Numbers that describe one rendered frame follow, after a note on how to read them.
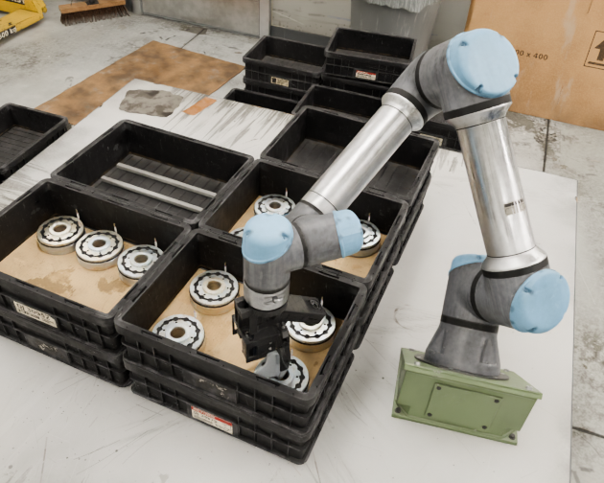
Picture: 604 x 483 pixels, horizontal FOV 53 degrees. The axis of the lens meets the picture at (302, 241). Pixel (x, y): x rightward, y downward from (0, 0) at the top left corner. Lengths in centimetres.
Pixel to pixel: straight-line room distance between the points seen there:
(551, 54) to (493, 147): 283
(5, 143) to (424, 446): 209
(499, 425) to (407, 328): 32
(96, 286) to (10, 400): 28
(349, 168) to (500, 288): 34
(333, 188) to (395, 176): 62
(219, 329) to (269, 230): 41
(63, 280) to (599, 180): 280
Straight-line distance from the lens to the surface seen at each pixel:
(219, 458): 124
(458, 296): 124
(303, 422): 111
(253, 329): 103
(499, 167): 109
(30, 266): 146
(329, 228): 94
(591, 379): 249
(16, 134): 282
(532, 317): 112
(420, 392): 124
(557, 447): 138
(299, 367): 116
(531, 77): 391
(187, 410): 126
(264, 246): 88
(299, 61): 329
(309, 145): 177
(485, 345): 125
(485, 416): 127
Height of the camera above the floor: 179
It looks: 42 degrees down
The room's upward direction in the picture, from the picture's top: 4 degrees clockwise
